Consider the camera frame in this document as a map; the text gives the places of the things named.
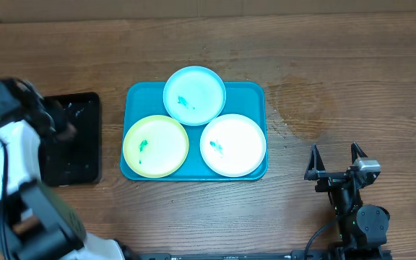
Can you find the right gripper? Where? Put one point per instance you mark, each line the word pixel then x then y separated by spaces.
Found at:
pixel 314 172

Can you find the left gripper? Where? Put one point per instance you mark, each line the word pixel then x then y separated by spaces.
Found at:
pixel 62 118

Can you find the orange and black sponge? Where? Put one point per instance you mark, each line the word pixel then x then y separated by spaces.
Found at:
pixel 68 134

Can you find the yellow green plate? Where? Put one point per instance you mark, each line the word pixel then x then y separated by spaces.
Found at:
pixel 155 146

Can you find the light blue plate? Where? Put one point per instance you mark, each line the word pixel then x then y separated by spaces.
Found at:
pixel 194 95

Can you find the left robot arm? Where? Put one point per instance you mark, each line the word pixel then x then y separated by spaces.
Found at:
pixel 34 222

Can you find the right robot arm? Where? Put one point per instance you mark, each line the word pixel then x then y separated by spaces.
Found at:
pixel 362 228

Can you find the black plastic tray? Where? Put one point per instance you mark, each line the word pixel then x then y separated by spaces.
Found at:
pixel 77 159

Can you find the teal plastic serving tray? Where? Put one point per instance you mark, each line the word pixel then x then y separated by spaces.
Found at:
pixel 246 98

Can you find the white plate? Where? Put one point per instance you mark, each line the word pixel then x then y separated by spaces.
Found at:
pixel 233 145

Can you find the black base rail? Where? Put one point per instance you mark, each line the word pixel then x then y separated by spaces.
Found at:
pixel 293 255

